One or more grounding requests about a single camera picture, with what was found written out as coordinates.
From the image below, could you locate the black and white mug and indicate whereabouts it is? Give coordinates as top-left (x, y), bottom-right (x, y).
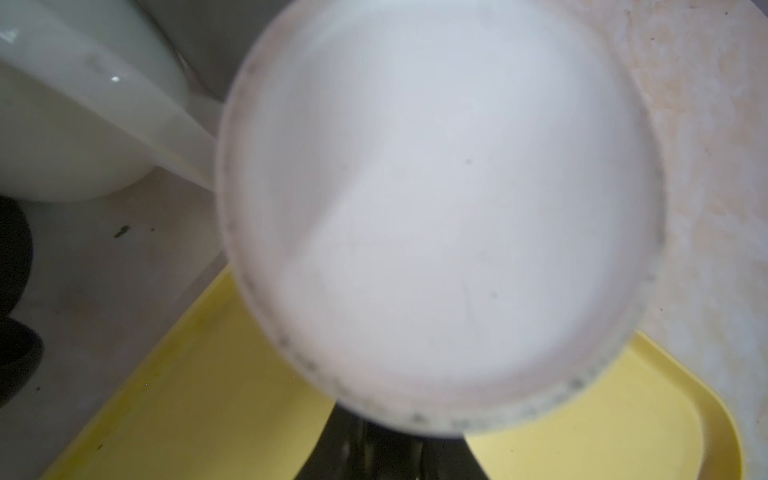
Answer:
top-left (216, 1), bottom-right (666, 479)

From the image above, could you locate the white ribbed mug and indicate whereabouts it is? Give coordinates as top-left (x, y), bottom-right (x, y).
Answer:
top-left (1, 1), bottom-right (216, 202)

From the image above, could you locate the grey mug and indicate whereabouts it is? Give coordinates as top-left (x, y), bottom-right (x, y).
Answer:
top-left (139, 0), bottom-right (288, 100)

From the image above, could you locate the yellow plastic tray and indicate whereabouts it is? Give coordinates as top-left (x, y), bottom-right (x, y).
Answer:
top-left (46, 272), bottom-right (746, 479)

